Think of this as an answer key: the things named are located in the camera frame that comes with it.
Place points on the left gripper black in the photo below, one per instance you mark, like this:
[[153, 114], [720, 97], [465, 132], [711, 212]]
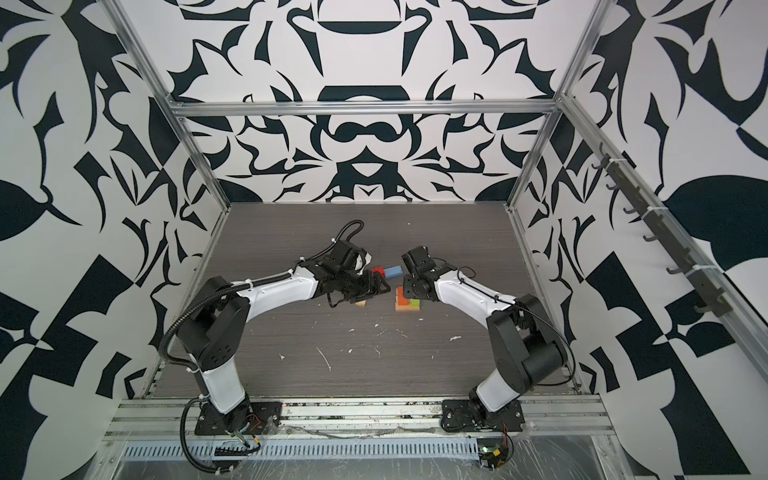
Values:
[[372, 286]]

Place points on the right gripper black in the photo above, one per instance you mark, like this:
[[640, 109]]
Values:
[[408, 286]]

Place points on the orange wood block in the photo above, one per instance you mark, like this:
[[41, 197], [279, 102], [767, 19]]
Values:
[[401, 301]]

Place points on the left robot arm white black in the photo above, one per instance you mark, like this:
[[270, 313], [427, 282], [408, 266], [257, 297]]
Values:
[[211, 328]]

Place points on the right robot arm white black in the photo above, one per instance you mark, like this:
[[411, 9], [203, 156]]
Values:
[[526, 347]]

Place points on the light blue wood block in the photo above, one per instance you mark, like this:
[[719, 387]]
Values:
[[393, 272]]

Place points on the small green circuit board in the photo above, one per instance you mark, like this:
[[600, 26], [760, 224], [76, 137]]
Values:
[[493, 453]]

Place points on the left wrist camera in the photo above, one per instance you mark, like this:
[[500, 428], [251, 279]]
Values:
[[363, 259]]

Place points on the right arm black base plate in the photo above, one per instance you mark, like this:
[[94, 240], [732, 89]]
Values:
[[466, 416]]

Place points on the white slotted cable duct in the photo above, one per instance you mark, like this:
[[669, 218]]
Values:
[[340, 449]]

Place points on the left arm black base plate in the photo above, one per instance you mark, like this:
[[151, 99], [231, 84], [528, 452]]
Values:
[[254, 419]]

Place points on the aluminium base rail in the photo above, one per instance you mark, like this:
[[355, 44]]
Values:
[[156, 419]]

